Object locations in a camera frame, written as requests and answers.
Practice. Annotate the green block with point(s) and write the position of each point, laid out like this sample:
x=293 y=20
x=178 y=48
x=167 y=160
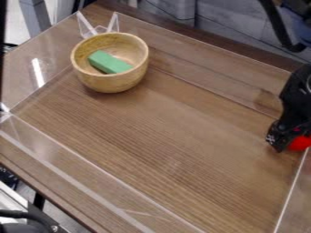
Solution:
x=107 y=63

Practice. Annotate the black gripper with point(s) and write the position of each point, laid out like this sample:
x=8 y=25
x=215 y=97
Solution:
x=295 y=118

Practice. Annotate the wooden bowl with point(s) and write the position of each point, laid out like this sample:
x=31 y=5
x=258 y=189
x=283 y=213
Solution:
x=122 y=45

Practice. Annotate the clear acrylic tray wall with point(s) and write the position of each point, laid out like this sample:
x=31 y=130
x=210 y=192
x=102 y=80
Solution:
x=167 y=158

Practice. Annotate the black chair part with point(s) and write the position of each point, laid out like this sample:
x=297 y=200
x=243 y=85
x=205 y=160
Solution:
x=28 y=221

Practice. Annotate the red plush strawberry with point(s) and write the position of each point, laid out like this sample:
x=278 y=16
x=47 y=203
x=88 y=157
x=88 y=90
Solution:
x=301 y=143

